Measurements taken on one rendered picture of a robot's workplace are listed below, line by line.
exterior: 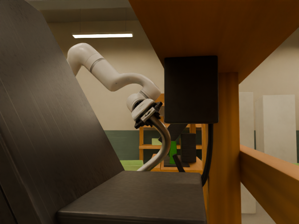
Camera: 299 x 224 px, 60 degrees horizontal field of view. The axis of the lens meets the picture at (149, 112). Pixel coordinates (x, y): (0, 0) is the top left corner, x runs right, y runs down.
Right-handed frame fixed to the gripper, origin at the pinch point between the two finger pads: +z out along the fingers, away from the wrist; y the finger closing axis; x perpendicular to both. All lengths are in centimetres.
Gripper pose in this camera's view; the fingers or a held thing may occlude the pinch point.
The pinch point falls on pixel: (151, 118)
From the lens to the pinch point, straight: 87.5
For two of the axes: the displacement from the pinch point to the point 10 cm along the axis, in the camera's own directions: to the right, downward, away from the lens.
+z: 2.3, 2.1, -9.5
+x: 6.6, 6.9, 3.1
